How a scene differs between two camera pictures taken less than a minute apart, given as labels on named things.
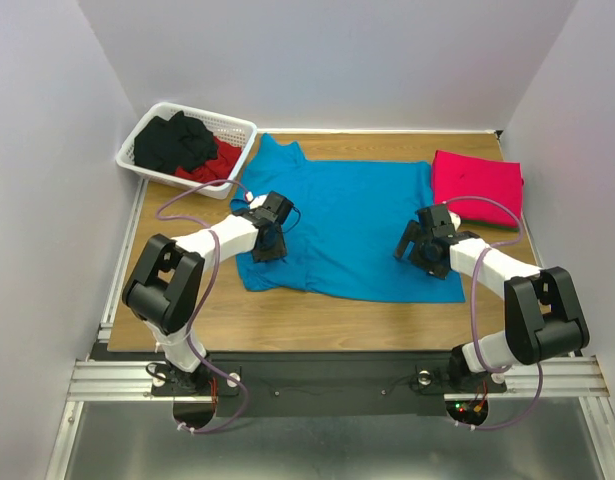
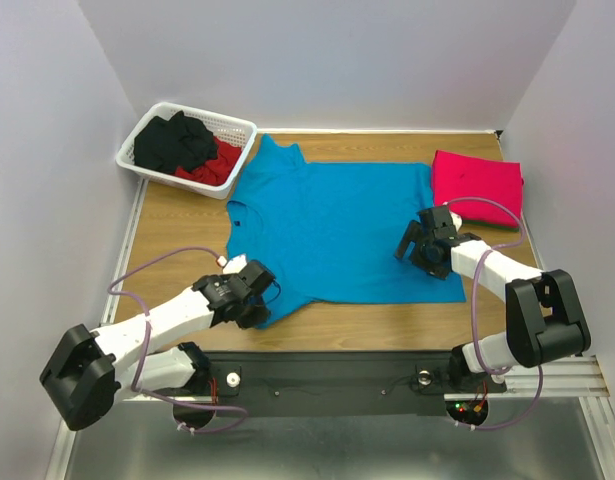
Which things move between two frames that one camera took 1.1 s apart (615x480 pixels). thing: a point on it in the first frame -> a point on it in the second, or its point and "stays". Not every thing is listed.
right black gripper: [414, 242] stays
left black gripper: [279, 251] -> [259, 317]
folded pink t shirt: [456, 175] stays
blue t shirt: [353, 217] stays
